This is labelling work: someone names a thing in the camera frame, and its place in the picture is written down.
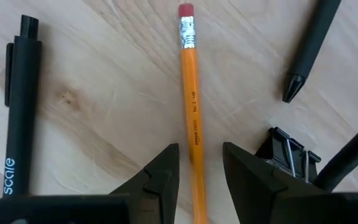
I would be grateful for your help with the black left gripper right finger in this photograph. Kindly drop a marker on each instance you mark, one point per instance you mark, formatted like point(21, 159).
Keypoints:
point(253, 193)

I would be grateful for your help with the orange pencil pink eraser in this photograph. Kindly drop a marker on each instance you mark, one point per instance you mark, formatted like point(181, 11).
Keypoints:
point(191, 93)

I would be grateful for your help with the black binder clip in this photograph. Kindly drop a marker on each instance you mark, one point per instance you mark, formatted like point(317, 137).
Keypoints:
point(278, 146)

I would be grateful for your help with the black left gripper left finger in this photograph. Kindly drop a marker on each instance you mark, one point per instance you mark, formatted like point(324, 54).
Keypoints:
point(160, 186)

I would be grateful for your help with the black click pen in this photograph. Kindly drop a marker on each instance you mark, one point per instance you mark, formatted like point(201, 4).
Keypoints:
point(312, 40)
point(22, 109)

